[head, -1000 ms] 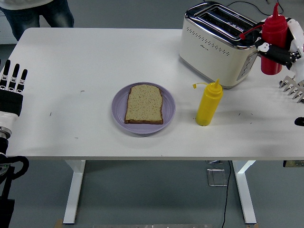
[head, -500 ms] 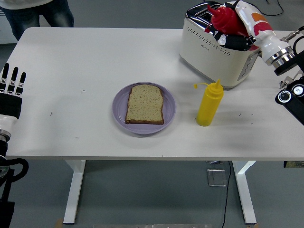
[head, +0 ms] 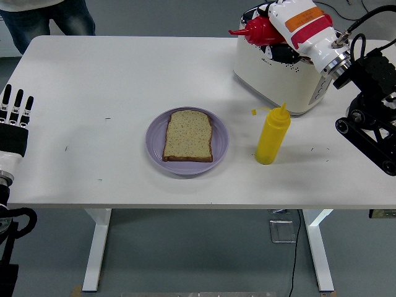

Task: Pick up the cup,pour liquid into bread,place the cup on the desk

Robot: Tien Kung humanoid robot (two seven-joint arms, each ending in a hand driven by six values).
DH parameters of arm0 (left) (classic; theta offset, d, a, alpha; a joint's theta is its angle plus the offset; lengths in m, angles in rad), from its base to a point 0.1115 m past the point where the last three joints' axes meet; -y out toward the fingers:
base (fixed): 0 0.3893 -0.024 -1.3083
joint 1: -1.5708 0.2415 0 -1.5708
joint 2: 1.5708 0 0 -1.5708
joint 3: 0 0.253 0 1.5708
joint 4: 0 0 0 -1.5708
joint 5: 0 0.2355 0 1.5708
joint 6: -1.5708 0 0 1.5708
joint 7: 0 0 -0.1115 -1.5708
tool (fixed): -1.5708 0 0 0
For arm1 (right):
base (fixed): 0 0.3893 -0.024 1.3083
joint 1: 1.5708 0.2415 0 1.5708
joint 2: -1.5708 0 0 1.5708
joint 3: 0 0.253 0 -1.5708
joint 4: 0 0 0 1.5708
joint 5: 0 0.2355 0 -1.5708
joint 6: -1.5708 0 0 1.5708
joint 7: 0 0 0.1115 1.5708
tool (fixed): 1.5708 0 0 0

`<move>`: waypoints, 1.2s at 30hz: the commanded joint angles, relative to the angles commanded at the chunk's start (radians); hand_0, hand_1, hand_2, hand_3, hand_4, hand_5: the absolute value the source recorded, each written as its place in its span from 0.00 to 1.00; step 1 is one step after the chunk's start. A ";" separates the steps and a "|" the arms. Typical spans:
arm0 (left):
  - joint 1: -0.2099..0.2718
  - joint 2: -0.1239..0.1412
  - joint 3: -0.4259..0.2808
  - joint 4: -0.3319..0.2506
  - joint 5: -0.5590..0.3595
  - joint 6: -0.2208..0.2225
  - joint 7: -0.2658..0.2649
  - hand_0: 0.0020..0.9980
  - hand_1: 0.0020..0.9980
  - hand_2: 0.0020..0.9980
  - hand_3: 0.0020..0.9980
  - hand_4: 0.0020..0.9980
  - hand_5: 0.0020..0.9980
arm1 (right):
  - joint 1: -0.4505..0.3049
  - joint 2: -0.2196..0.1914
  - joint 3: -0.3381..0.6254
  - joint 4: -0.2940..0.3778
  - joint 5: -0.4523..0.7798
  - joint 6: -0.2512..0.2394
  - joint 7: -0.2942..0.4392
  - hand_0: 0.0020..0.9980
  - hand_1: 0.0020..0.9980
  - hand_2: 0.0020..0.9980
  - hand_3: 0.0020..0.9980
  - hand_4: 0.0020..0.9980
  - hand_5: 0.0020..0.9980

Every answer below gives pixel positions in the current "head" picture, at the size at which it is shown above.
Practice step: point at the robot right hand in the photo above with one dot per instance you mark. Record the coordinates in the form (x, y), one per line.
(309, 31)

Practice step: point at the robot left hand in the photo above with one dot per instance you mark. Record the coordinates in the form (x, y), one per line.
(12, 139)

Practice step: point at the red squeeze bottle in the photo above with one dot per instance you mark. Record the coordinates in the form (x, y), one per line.
(263, 29)

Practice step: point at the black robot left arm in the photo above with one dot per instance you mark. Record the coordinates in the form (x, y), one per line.
(9, 247)

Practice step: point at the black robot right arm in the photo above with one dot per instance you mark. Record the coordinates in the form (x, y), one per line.
(371, 92)

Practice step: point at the bread slice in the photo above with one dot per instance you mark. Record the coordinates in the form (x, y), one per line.
(188, 136)

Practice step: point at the cream and chrome toaster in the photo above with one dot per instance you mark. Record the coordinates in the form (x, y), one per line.
(278, 83)

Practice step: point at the yellow squeeze bottle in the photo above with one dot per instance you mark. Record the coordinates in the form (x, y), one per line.
(272, 136)

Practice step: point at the person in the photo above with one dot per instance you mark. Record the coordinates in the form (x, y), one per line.
(31, 18)

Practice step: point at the white table leg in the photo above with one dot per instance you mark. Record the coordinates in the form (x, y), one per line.
(318, 247)
(96, 247)

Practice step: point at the purple plate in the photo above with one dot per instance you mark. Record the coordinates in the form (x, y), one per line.
(221, 139)

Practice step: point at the brown cardboard piece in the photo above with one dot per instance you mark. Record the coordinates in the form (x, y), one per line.
(76, 291)

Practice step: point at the square metal floor plate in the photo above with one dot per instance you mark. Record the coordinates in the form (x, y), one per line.
(282, 232)

